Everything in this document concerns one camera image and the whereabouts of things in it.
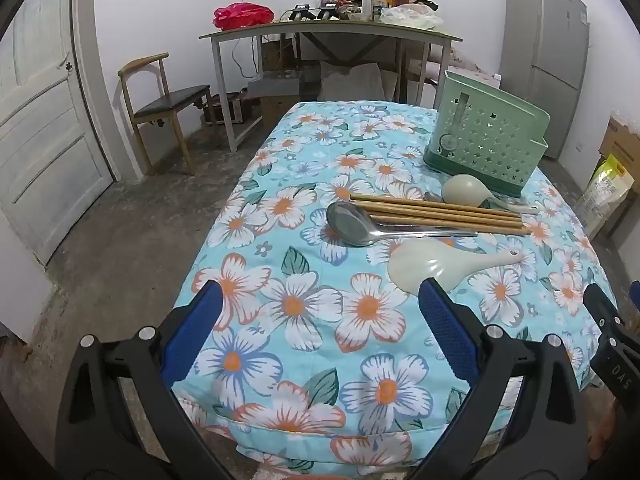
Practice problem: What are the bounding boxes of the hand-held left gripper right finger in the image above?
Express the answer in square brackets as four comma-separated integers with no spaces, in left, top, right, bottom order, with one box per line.
[418,277,587,480]

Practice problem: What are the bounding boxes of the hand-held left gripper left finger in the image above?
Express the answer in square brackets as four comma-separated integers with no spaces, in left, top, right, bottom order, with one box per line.
[54,279,236,480]

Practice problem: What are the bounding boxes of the cream rice paddle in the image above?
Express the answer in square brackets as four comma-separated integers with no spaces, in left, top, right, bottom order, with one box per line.
[387,241,526,293]

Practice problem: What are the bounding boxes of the cream plastic soup ladle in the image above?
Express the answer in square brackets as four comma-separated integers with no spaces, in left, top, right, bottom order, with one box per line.
[441,174,540,214]

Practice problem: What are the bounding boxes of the metal ladle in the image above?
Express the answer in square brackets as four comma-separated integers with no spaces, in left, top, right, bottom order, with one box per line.
[326,202,478,248]

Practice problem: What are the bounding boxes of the green star-holed utensil holder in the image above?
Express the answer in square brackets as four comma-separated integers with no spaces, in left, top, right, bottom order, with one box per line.
[423,70,550,198]

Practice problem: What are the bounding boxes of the person's right hand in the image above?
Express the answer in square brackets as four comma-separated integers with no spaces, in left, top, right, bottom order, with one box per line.
[585,394,627,462]

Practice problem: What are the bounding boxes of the yellow printed sack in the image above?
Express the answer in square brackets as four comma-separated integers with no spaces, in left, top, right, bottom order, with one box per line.
[572,154,636,241]

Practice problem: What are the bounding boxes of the floral blue tablecloth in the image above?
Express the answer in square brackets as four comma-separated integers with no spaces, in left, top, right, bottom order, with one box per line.
[172,101,621,480]

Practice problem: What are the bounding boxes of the wooden chair with dark seat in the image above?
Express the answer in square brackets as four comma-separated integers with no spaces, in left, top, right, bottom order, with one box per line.
[118,52,213,176]

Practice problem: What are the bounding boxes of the brown cardboard box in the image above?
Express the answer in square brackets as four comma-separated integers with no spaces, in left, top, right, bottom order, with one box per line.
[260,95,301,131]

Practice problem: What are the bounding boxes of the grey refrigerator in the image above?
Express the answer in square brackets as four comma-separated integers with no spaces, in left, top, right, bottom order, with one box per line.
[500,0,591,161]

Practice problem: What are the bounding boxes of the grey storage box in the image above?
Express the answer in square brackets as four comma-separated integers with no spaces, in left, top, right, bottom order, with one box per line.
[247,72,306,98]

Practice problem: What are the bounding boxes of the white panel door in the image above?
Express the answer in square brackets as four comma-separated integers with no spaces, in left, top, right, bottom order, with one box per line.
[0,0,115,266]

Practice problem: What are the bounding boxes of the grey cushion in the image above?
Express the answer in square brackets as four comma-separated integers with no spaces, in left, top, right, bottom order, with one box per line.
[320,62,396,102]

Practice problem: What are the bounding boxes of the pink bedding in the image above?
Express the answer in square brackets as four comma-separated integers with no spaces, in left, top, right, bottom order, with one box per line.
[432,42,501,92]

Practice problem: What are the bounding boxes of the white plastic bag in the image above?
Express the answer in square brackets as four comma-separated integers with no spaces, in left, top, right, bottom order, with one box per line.
[380,4,445,30]

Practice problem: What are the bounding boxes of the red bag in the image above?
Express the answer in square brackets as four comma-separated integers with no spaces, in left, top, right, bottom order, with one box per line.
[213,3,275,31]

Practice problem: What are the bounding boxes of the grey-legged desk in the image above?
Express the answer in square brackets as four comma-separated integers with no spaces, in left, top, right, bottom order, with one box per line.
[199,22,463,153]

